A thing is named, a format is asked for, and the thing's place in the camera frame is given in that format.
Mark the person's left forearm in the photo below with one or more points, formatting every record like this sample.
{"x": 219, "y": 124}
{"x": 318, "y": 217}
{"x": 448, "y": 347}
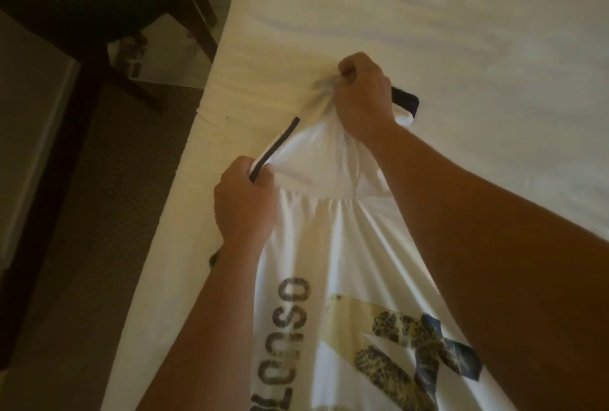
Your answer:
{"x": 214, "y": 339}

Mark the white football jersey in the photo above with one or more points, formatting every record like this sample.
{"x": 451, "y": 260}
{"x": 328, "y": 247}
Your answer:
{"x": 323, "y": 235}

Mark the person's left hand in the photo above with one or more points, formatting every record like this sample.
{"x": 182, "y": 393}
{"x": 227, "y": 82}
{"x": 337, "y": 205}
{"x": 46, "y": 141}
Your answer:
{"x": 245, "y": 206}

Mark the person's right hand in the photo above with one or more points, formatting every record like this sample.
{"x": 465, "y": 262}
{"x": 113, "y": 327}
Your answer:
{"x": 366, "y": 97}

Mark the person's right forearm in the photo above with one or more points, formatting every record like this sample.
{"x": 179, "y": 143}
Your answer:
{"x": 504, "y": 254}

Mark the white bed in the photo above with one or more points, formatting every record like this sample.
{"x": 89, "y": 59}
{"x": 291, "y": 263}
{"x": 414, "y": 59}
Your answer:
{"x": 476, "y": 35}

